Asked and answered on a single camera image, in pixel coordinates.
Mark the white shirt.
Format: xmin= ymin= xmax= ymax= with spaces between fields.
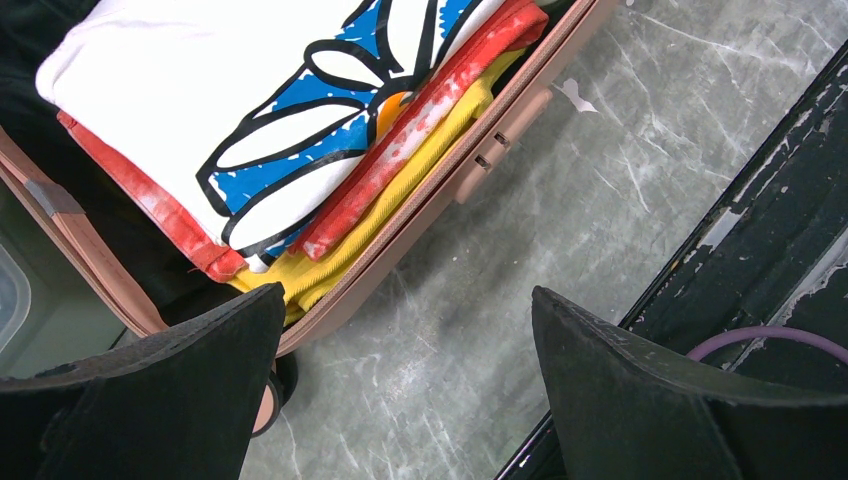
xmin=35 ymin=0 xmax=511 ymax=274

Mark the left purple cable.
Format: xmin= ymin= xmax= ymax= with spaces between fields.
xmin=686 ymin=324 xmax=848 ymax=367

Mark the pink hard-shell suitcase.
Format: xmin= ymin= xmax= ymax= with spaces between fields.
xmin=1 ymin=1 xmax=617 ymax=435

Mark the translucent plastic toolbox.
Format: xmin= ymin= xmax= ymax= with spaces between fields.
xmin=1 ymin=186 xmax=126 ymax=378

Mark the red printed package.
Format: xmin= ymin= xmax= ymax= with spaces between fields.
xmin=56 ymin=0 xmax=551 ymax=285

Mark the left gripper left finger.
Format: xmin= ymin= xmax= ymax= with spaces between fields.
xmin=1 ymin=283 xmax=285 ymax=479

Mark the yellow folded cloth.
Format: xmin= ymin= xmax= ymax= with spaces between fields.
xmin=228 ymin=50 xmax=523 ymax=326

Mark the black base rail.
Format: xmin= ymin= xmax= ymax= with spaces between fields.
xmin=500 ymin=48 xmax=847 ymax=479

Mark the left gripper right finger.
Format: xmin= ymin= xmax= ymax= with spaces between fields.
xmin=531 ymin=286 xmax=847 ymax=479

